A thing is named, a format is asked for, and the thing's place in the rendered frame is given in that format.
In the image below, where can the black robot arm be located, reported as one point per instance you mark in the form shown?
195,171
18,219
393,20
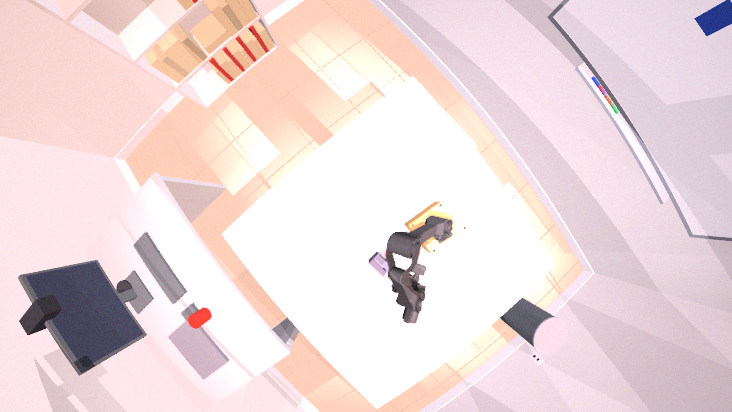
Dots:
408,245

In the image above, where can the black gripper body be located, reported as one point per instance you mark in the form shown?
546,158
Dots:
419,270

